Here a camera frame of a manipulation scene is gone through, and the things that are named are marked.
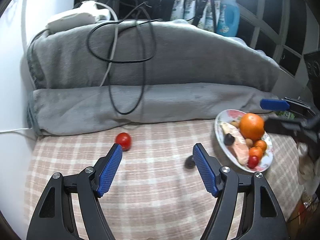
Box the mandarin orange with stem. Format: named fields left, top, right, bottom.
left=253, top=140, right=267, bottom=153

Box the small red cherry tomato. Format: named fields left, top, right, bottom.
left=247, top=155, right=259, bottom=169

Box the peeled pomelo segment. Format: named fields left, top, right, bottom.
left=220, top=122, right=249, bottom=165

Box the dark plum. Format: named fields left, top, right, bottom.
left=223, top=133, right=235, bottom=146
left=184, top=155, right=196, bottom=170

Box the large red tomato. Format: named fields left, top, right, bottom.
left=115, top=132, right=132, bottom=151

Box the right hand in white glove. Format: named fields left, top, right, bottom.
left=297, top=142, right=319, bottom=196

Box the green snack packet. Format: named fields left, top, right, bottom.
left=276, top=111, right=295, bottom=120

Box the large orange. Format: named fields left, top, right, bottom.
left=239, top=113, right=265, bottom=141

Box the floral white plate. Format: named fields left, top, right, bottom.
left=214, top=109, right=274, bottom=173

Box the blue detergent bottle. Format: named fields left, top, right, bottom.
left=216, top=0, right=240, bottom=37

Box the pink plaid tablecloth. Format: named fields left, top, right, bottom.
left=23, top=118, right=304, bottom=240

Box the black tripod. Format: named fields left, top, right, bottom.
left=192, top=0, right=216, bottom=33

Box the white refill pouch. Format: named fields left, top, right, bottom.
left=170, top=0, right=196, bottom=23

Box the grey fleece blanket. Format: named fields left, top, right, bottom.
left=27, top=22, right=280, bottom=136

